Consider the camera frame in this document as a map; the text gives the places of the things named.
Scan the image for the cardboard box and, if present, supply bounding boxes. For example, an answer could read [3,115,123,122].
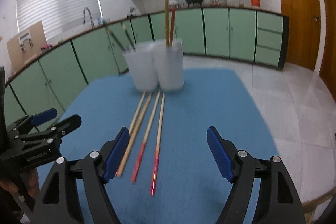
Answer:
[7,21,47,73]

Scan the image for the white cooking pot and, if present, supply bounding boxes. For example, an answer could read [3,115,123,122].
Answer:
[169,0,181,8]

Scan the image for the blue table mat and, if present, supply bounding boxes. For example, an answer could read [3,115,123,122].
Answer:
[60,69,277,223]

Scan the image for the chrome sink faucet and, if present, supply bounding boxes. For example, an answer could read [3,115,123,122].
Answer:
[82,7,95,29]

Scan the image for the red orange floral chopstick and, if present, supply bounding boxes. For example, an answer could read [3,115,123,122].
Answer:
[169,7,176,47]
[150,93,165,196]

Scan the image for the wooden chair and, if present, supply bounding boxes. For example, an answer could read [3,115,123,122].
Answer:
[302,188,335,223]

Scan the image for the black wok pan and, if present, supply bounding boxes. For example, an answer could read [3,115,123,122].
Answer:
[185,0,204,7]

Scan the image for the green lower kitchen cabinets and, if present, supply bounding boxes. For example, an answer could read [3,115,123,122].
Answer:
[4,7,289,124]

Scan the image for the brown wooden door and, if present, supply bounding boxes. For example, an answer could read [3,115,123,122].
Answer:
[281,0,321,71]

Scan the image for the left hand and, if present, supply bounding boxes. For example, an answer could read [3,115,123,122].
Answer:
[0,168,40,200]

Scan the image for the plain bamboo chopstick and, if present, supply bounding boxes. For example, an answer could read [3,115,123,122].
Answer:
[126,93,153,162]
[165,0,170,47]

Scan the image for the red handled bamboo chopstick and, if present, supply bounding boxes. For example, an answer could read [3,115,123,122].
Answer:
[116,92,146,177]

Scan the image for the white double utensil holder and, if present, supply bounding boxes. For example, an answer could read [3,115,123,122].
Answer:
[123,38,184,92]

